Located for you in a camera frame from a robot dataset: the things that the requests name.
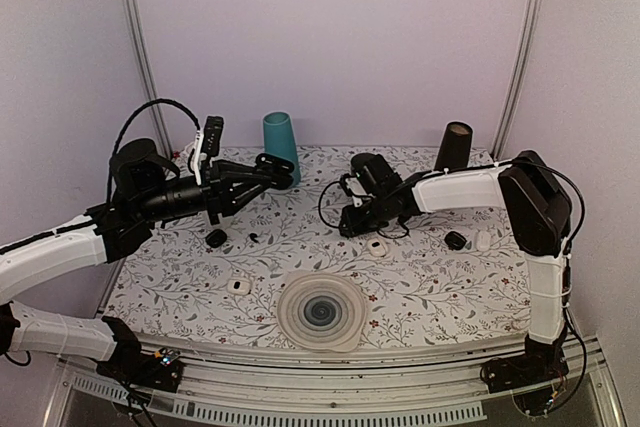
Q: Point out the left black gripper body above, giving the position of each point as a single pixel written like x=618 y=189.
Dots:
x=214 y=196

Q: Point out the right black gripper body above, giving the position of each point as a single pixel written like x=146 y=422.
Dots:
x=377 y=218

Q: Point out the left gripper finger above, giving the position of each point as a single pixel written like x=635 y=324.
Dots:
x=236 y=197
x=235 y=172

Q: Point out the white earbud charging case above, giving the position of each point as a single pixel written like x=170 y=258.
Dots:
x=377 y=247

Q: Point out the black oval earbud case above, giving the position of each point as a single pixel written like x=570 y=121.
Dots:
x=279 y=171

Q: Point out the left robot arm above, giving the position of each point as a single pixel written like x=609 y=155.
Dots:
x=145 y=189

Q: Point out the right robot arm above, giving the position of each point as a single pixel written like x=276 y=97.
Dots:
x=539 y=211

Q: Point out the small black earbud case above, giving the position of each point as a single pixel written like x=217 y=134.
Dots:
x=216 y=238

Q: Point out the small white open case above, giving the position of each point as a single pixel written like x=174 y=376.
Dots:
x=239 y=286

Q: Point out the black case near right gripper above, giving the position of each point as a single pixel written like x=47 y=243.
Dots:
x=455 y=241

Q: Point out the white ribbed vase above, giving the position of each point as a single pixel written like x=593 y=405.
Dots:
x=188 y=149

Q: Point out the teal tapered vase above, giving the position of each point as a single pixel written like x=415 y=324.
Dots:
x=279 y=140

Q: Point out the cream swirl ceramic plate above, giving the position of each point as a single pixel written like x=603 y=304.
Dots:
x=322 y=312

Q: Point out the dark brown tall vase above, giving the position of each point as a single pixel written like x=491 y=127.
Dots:
x=455 y=147

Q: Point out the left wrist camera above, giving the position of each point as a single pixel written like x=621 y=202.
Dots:
x=206 y=147

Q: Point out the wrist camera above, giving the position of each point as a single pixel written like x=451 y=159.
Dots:
x=206 y=147
x=371 y=177

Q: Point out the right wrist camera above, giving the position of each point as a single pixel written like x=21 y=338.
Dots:
x=371 y=177

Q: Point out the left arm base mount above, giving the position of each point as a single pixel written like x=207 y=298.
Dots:
x=128 y=365

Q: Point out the aluminium front rail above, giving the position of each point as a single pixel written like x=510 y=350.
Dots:
x=433 y=385

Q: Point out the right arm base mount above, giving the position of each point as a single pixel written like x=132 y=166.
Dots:
x=540 y=362

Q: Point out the aluminium right frame post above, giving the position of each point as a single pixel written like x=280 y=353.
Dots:
x=516 y=82

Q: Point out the aluminium frame post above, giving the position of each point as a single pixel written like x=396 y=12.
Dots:
x=142 y=61
x=516 y=82

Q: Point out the aluminium left frame post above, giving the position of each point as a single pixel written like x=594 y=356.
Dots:
x=142 y=61

